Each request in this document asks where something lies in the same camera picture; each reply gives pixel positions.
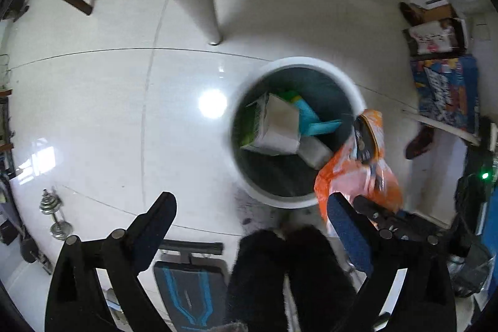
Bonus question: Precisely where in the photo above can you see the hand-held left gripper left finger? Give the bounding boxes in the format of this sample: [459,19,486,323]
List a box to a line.
[45,191,178,332]

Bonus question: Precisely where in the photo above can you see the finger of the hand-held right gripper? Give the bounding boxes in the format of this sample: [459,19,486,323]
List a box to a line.
[352,195,453,245]

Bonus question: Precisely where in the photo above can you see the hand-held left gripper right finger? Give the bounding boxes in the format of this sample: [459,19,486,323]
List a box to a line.
[327,193,457,332]

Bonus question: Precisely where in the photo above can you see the orange snack packet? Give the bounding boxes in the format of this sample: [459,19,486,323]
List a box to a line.
[314,108,403,235]

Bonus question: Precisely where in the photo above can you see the white round trash bin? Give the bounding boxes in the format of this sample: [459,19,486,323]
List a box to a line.
[226,57,366,209]

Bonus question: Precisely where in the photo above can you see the black and blue weight bench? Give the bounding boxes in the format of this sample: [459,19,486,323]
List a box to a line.
[153,242,231,330]

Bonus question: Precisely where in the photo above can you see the person's dark trousers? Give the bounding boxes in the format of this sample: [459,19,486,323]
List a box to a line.
[225,226,359,332]

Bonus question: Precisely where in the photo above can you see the dark red slipper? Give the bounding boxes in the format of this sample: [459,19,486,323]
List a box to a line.
[405,125,433,160]

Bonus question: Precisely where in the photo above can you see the white small box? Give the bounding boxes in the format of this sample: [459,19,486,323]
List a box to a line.
[299,135,335,169]

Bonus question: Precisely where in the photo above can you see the chrome dumbbell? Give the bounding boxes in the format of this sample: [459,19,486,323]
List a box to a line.
[38,189,73,240]

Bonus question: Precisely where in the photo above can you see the teal plastic packet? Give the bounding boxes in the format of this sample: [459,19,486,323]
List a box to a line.
[294,99,344,137]

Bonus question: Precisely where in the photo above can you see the blue printed cardboard box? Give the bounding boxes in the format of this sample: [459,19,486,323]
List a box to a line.
[410,55,480,132]

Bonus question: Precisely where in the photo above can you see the white and green carton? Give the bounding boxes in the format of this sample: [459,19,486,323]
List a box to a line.
[239,92,302,156]

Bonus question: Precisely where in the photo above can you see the white and red printed box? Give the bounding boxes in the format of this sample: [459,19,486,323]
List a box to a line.
[402,18,469,57]

